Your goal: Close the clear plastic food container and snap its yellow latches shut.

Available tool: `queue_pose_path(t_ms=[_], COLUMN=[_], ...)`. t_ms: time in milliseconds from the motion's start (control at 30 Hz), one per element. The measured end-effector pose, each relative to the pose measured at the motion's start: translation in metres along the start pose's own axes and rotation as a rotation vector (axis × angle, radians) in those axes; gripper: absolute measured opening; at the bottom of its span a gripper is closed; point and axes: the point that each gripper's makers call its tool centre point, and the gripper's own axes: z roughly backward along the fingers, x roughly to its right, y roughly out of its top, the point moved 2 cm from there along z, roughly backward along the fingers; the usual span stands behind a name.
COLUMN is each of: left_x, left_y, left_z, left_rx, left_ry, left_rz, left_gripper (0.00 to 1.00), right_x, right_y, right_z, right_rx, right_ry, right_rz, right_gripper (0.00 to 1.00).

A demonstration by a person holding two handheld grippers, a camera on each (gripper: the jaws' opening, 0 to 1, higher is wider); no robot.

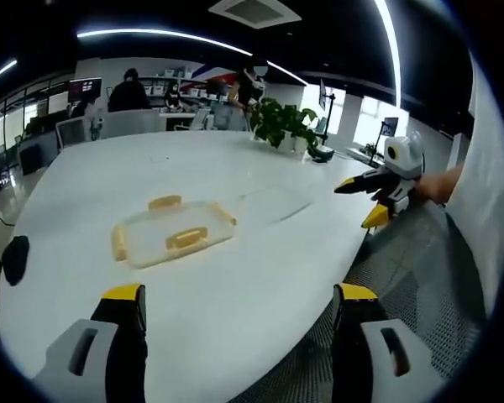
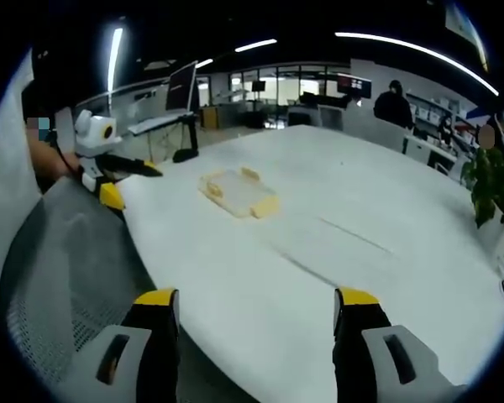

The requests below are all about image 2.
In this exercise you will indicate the green potted plant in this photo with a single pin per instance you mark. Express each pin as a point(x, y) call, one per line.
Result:
point(493, 184)

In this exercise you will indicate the red wall screen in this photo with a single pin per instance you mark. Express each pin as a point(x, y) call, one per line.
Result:
point(355, 85)

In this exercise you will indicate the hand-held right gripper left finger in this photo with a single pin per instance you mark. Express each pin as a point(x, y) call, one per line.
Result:
point(109, 361)

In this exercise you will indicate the pale yellow socket buckle part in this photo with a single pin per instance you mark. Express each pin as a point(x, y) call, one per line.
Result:
point(262, 206)

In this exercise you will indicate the clear yellow plastic tray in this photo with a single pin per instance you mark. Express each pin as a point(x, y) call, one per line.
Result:
point(212, 186)

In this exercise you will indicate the person's white shirt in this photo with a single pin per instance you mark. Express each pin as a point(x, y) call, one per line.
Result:
point(6, 168)

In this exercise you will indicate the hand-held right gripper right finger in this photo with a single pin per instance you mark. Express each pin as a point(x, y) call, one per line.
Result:
point(407, 361)

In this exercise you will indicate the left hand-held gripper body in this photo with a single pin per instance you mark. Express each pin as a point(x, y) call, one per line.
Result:
point(93, 138)

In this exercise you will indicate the grey mesh office chair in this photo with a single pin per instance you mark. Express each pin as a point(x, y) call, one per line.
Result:
point(63, 260)

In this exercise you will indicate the long ceiling light strip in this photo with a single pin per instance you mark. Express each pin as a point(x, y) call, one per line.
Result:
point(424, 52)
point(255, 45)
point(114, 56)

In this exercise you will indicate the yellow cabinet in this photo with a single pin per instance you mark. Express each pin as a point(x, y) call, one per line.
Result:
point(208, 117)

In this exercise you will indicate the dark computer monitor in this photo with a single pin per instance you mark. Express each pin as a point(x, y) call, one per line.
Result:
point(180, 86)

